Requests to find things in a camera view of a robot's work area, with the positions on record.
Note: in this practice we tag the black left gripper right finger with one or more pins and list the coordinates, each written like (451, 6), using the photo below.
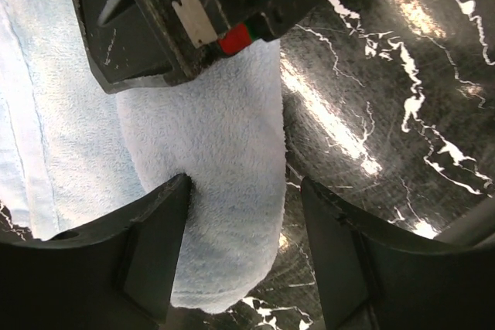
(372, 274)

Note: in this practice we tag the light blue towel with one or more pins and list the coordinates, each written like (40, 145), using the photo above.
(71, 153)

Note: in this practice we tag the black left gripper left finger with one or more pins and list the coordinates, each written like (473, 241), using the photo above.
(115, 272)

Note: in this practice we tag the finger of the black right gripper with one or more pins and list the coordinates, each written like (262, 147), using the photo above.
(122, 49)

